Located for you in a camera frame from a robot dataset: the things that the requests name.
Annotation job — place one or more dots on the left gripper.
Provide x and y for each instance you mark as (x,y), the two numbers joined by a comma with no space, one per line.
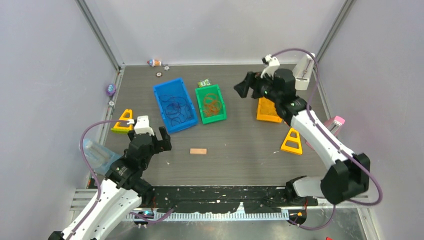
(162,144)

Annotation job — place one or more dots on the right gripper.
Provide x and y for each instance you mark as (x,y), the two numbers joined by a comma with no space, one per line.
(253,81)

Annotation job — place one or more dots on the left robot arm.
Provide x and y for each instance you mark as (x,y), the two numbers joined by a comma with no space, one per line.
(122,189)

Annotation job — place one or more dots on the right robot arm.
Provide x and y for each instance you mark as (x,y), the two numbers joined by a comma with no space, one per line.
(347,172)

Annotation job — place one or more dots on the orange plastic bin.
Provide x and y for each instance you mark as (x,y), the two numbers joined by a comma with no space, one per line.
(266,111)

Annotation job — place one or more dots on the yellow triangular toy left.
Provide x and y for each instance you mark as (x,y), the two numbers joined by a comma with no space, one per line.
(123,125)

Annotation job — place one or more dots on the yellow triangular toy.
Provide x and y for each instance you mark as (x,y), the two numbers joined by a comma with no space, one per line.
(123,125)
(292,142)

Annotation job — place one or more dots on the white metronome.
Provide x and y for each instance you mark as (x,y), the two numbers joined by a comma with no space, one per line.
(302,72)

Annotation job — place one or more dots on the clear blue plastic container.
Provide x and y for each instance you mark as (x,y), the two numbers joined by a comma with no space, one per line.
(98,156)

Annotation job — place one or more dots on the wooden block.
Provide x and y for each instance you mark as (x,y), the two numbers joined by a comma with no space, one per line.
(198,151)

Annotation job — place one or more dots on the blue plastic bin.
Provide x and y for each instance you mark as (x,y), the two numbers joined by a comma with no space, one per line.
(175,105)

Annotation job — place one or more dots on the green plastic bin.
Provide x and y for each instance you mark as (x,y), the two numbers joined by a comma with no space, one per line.
(212,107)

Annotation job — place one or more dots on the green gear toy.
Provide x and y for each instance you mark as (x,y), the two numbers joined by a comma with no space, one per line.
(204,83)

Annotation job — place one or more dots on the purple round toy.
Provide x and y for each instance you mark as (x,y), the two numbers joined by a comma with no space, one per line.
(111,90)

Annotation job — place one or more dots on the yellow triangular toy right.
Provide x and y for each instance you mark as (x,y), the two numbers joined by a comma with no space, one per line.
(292,142)

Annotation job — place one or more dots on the pink metronome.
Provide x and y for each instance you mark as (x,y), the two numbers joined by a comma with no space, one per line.
(334,124)

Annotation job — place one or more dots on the small toy figurine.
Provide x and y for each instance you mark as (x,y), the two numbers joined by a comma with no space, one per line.
(154,63)

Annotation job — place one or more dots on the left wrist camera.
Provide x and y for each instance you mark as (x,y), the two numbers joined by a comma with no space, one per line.
(142,126)

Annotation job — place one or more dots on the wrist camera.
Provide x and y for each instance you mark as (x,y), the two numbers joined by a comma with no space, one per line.
(142,126)
(271,64)

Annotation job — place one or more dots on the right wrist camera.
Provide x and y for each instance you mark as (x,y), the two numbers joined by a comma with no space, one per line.
(271,64)

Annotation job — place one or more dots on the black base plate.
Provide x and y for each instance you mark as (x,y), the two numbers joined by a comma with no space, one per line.
(222,199)

